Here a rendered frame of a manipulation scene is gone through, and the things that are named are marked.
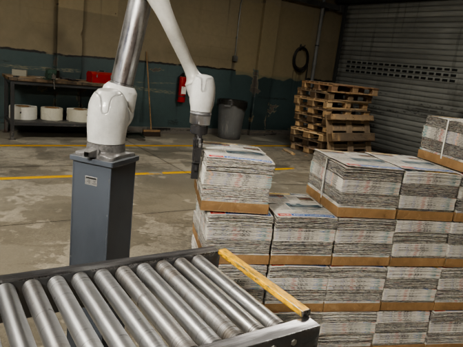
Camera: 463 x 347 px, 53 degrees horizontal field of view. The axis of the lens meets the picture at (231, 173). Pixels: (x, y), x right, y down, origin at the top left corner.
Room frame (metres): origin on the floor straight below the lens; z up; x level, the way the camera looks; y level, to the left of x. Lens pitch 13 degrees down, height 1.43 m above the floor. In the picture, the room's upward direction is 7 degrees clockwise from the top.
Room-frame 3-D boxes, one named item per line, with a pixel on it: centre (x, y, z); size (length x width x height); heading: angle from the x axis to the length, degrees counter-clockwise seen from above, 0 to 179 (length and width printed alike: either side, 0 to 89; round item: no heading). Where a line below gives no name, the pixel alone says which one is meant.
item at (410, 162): (2.25, -0.85, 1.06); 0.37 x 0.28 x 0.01; 13
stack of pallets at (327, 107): (8.83, -1.77, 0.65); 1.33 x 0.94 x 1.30; 128
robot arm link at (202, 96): (1.99, 0.16, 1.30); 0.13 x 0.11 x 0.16; 7
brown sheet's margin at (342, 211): (2.16, -0.57, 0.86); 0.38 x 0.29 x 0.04; 14
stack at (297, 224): (2.13, -0.45, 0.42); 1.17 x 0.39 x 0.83; 104
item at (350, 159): (2.16, -0.58, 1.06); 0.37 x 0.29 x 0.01; 14
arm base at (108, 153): (1.88, 0.54, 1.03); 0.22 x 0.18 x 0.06; 161
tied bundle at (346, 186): (2.16, -0.57, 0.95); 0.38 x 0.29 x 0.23; 14
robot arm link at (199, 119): (1.98, 0.16, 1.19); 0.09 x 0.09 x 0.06
